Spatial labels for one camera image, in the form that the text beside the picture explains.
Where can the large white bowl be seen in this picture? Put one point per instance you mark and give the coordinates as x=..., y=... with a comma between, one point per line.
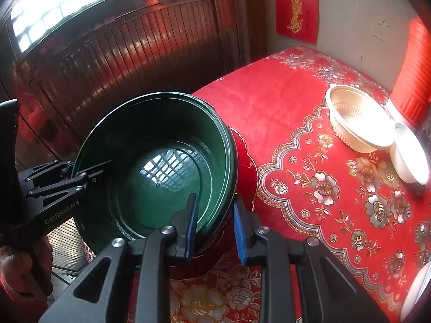
x=421, y=289

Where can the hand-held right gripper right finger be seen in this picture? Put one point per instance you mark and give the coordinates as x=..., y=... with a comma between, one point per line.
x=240, y=235

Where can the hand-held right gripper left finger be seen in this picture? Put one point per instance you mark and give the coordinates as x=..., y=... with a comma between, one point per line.
x=192, y=225

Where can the wooden door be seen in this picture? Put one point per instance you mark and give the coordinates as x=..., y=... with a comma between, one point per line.
x=134, y=57

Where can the red floral tablecloth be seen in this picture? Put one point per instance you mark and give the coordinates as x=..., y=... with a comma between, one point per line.
x=286, y=107

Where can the window above door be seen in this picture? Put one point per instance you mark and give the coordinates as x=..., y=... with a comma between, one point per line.
x=50, y=10

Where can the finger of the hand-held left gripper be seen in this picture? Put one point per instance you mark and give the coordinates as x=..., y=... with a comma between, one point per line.
x=84, y=180
x=50, y=171

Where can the red poster gold character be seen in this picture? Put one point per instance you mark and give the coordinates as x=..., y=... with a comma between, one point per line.
x=296, y=13

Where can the beige plastic bowl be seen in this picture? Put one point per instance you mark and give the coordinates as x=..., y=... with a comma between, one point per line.
x=357, y=114

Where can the orange ribbed thermos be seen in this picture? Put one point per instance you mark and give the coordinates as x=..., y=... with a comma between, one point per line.
x=414, y=74

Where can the small white bowl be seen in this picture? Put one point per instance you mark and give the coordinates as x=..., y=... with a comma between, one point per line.
x=407, y=161

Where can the red glass plate with label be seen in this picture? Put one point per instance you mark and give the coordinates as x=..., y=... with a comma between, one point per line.
x=247, y=171

